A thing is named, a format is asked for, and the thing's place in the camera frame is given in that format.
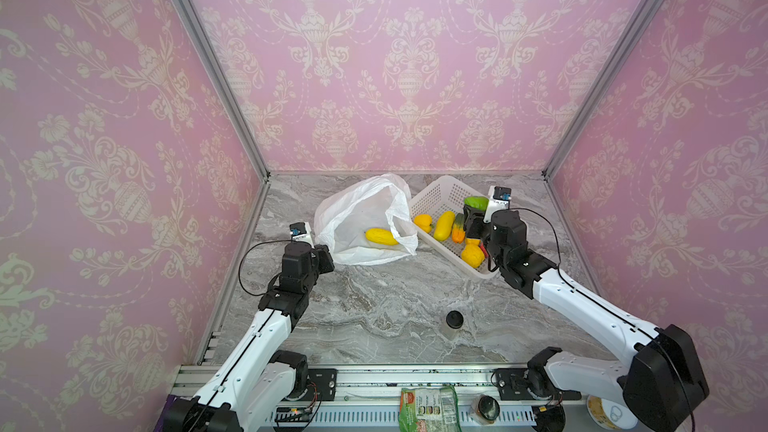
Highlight white perforated plastic basket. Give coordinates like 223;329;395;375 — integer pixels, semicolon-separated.
409;175;512;279

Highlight small black-lidded jar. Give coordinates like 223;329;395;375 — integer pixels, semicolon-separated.
440;310;464;341

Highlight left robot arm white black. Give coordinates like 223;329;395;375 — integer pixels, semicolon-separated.
160;241;335;431

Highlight green snack package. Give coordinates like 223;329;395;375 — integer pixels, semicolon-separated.
398;386;461;432

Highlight white plastic bag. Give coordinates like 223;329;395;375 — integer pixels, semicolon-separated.
313;173;420;266

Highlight black round lid object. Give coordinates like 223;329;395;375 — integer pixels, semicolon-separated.
470;394;501;426

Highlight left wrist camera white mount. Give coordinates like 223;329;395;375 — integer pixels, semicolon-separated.
289;222;314;247

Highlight tin can white lid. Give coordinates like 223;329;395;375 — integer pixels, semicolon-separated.
586;395;639;431

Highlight green apple fruit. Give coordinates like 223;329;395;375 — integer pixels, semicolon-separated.
464;196;489;211

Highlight aluminium frame rail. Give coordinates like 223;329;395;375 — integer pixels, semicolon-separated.
309;363;526;404

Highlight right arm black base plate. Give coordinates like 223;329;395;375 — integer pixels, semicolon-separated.
490;368;582;402

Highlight yellow bell pepper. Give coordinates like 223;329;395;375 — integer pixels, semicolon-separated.
413;214;433;234

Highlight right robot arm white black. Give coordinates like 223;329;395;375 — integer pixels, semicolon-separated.
463;205;709;431

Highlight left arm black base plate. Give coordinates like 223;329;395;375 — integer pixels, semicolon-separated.
293;368;338;403

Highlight yellow starfruit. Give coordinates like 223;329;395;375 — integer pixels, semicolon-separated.
433;210;456;242

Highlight green orange mango fruit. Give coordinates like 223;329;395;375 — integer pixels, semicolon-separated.
451;213;466;244

